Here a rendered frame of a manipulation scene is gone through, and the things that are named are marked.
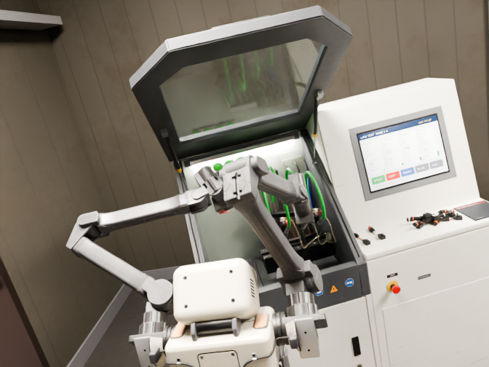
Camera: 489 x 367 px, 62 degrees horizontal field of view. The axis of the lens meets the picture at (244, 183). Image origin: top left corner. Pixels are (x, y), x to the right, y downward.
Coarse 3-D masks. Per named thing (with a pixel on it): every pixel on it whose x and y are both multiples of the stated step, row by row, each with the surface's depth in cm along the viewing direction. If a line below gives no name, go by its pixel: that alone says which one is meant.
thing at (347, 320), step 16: (336, 304) 177; (352, 304) 177; (336, 320) 178; (352, 320) 180; (368, 320) 181; (320, 336) 179; (336, 336) 181; (352, 336) 182; (368, 336) 184; (288, 352) 179; (320, 352) 182; (336, 352) 183; (352, 352) 184; (368, 352) 186
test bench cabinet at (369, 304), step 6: (366, 300) 178; (372, 306) 179; (372, 312) 180; (372, 318) 181; (372, 324) 182; (372, 330) 183; (372, 336) 184; (372, 342) 186; (378, 348) 186; (378, 354) 187; (378, 360) 188; (378, 366) 189
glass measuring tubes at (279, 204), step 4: (276, 172) 208; (260, 192) 213; (260, 196) 212; (268, 196) 214; (268, 200) 215; (276, 200) 216; (264, 204) 215; (276, 204) 216; (280, 204) 214; (272, 208) 217; (280, 208) 215; (284, 208) 218; (280, 228) 219
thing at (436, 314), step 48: (384, 96) 193; (432, 96) 195; (336, 144) 191; (336, 192) 192; (432, 192) 196; (480, 240) 179; (384, 288) 178; (432, 288) 182; (480, 288) 186; (384, 336) 185; (432, 336) 189; (480, 336) 194
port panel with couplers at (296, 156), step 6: (294, 150) 211; (300, 150) 211; (282, 156) 211; (288, 156) 211; (294, 156) 211; (300, 156) 212; (282, 162) 211; (288, 162) 212; (294, 162) 209; (300, 162) 213; (282, 168) 212; (294, 168) 213; (300, 168) 214; (282, 174) 213; (288, 174) 214
